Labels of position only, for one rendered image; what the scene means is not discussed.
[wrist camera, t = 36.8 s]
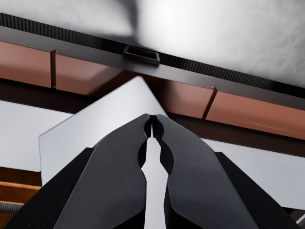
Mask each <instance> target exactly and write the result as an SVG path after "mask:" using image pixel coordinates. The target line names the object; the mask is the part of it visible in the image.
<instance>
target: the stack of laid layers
mask: <svg viewBox="0 0 305 229"><path fill-rule="evenodd" d="M98 99H100V98H97V97H92V96H87V95H81V94H77V93H72V92H68V91H63V90H57V89H56V88H54V87H52V88H48V87H43V86H38V85H32V84H28V83H23V82H18V81H14V80H8V79H3V78H0V100H4V101H9V102H14V103H19V104H25V105H31V106H36V107H41V108H46V109H51V110H57V111H62V112H67V113H72V114H76V113H78V112H79V111H81V110H82V109H84V108H86V107H87V106H89V105H90V104H92V103H94V102H95V101H97V100H98ZM166 114H167V115H168V117H169V119H171V120H173V121H174V122H176V123H178V124H179V125H181V126H183V127H184V128H186V129H188V130H189V131H191V132H192V133H194V134H195V135H197V136H198V137H199V138H205V139H211V140H216V141H221V142H226V143H231V144H237V145H243V146H247V147H252V148H258V149H264V150H269V151H274V152H279V153H284V154H290V155H295V156H300V157H305V140H303V139H297V138H292V137H288V136H283V135H279V134H273V133H268V132H263V131H259V130H254V129H248V128H243V127H239V126H234V125H230V124H224V123H219V122H215V121H210V120H205V119H204V118H202V119H199V118H194V117H190V116H185V115H181V114H175V113H170V112H166ZM289 216H290V217H291V218H292V219H293V220H294V221H295V222H296V223H297V224H298V225H299V226H300V228H301V229H305V210H302V209H295V210H294V211H293V212H292V213H291V214H290V215H289Z"/></svg>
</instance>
